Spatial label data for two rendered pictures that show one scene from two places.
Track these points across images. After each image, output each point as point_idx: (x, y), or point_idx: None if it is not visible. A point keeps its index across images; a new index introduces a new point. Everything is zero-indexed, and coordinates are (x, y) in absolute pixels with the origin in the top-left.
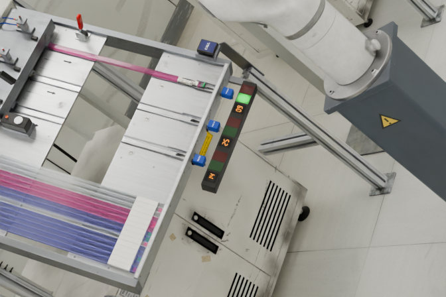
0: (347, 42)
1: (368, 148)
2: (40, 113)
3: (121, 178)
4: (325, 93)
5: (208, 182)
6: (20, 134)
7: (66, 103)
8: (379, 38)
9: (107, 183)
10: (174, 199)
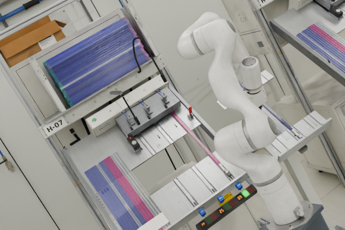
0: (283, 203)
1: None
2: (147, 144)
3: (161, 198)
4: None
5: (199, 226)
6: (132, 149)
7: (161, 146)
8: (308, 209)
9: (153, 196)
10: (178, 224)
